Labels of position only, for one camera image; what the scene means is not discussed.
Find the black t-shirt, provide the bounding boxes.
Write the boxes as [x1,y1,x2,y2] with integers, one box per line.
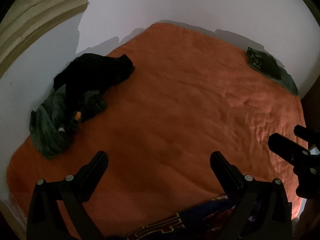
[53,53,135,121]

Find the folded camouflage clothes stack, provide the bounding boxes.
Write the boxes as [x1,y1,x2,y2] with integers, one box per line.
[246,47,281,80]

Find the patterned dark trousers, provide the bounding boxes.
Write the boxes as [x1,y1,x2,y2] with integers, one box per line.
[125,195,253,239]

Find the dark green garment pile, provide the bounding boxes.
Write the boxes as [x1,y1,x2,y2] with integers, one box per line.
[29,85,82,159]

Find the orange fleece bed blanket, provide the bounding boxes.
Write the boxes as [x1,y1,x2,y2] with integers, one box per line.
[7,23,304,236]

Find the beige curtain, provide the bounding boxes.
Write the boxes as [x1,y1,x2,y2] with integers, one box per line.
[1,0,88,75]

